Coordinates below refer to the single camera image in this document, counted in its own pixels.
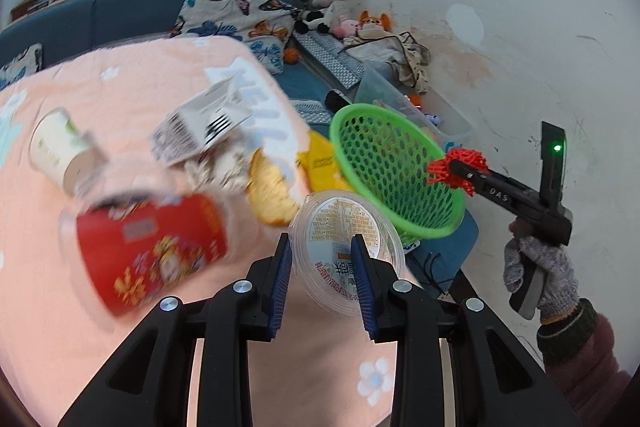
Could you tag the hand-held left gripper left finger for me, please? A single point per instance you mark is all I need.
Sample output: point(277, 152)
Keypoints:
point(282, 282)

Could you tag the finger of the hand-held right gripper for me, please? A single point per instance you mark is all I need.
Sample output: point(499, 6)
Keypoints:
point(472, 182)

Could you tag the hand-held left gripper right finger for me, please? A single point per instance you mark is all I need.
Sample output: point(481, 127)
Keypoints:
point(361, 287)

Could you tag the red mesh net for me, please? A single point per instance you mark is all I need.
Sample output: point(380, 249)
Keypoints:
point(460, 157)

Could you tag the clear plastic container lid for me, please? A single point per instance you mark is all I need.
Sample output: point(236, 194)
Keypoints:
point(330, 227)

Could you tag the green plastic basket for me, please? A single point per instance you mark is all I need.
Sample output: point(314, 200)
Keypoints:
point(380, 157)

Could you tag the white paper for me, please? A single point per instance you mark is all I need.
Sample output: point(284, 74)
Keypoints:
point(220, 167)

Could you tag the red printed cup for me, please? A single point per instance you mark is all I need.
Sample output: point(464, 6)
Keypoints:
point(150, 252)

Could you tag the white paper cup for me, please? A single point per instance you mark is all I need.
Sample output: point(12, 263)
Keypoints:
point(55, 147)

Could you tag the person's right forearm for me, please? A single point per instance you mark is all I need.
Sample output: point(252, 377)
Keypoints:
point(590, 357)

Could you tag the person's right hand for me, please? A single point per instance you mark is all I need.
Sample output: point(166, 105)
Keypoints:
point(560, 272)

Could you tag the purple toy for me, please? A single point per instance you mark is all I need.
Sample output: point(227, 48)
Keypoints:
point(435, 120)

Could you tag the orange snack packet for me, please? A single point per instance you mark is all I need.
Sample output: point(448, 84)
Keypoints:
point(270, 192)

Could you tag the orange knit toy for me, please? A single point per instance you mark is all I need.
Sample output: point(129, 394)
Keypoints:
point(415, 100)

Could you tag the yellow plastic bag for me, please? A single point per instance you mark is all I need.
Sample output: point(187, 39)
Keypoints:
point(320, 162)

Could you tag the beige floral cloth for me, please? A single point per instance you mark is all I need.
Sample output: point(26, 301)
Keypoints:
point(417, 62)

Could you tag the clear plastic storage bin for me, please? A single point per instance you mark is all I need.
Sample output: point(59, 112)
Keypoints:
point(380, 87)

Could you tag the white cloth bag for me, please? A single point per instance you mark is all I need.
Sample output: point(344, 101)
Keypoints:
point(375, 52)

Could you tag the blue patterned cloth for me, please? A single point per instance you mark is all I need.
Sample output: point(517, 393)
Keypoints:
point(307, 111)

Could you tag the white carton box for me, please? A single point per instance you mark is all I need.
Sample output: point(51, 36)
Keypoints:
point(200, 117)

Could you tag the orange fox plush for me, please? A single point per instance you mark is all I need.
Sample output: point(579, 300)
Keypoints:
point(372, 24)

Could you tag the grey patterned mat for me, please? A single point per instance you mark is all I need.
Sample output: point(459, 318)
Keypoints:
point(330, 57)

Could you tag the pink pig plush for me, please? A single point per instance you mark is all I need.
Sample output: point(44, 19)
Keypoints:
point(346, 28)

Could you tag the small orange ball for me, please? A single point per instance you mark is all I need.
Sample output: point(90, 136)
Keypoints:
point(291, 55)

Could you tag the pink blanket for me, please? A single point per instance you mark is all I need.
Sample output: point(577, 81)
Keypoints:
point(125, 72)

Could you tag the butterfly print pillow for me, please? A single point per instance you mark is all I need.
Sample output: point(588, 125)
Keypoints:
point(225, 12)

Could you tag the blue sofa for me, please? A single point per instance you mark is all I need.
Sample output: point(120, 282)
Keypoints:
point(125, 12)

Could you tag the small patterned cushion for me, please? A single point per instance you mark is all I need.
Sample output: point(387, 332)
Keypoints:
point(22, 64)

